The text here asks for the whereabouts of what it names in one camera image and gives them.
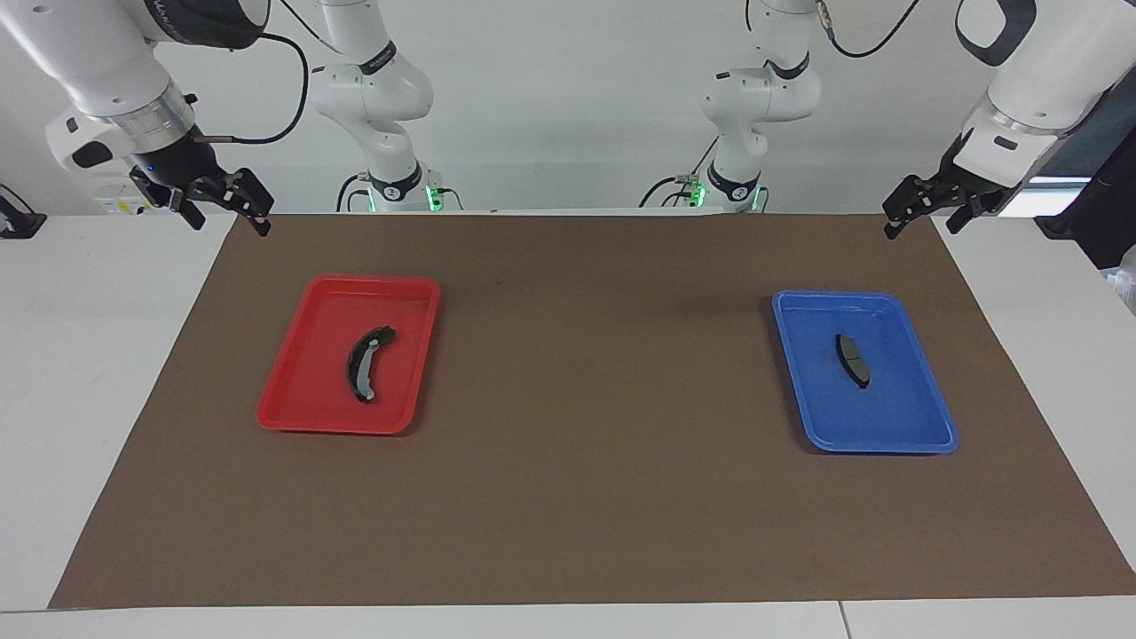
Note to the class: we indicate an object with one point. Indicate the blue plastic tray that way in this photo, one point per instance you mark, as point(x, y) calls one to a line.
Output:
point(896, 408)

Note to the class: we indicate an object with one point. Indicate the red plastic tray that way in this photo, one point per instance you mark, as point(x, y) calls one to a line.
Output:
point(302, 382)

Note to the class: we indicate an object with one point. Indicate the dark monitor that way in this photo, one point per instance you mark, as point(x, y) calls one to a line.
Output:
point(1100, 177)

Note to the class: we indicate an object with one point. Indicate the dark brake pad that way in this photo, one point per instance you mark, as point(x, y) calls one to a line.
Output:
point(854, 359)

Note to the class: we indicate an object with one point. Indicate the brown table mat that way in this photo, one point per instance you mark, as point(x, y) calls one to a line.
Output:
point(568, 497)

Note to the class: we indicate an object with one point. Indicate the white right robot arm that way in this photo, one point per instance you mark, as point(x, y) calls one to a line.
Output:
point(89, 62)

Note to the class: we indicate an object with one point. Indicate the curved brake pad grey ends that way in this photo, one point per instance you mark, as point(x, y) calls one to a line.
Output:
point(357, 364)

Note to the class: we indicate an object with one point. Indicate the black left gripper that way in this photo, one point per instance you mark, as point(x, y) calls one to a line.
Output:
point(972, 188)

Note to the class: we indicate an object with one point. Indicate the clear plastic item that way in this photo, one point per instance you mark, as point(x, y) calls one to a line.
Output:
point(1125, 280)

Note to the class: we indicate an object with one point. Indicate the black clamp device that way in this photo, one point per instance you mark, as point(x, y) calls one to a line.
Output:
point(16, 222)

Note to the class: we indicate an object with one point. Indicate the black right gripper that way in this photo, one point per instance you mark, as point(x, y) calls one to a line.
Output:
point(177, 169)

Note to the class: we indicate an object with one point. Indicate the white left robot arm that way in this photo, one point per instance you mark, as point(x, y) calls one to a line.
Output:
point(1047, 80)

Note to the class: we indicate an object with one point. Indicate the white wall socket box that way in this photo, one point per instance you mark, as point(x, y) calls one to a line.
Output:
point(115, 197)

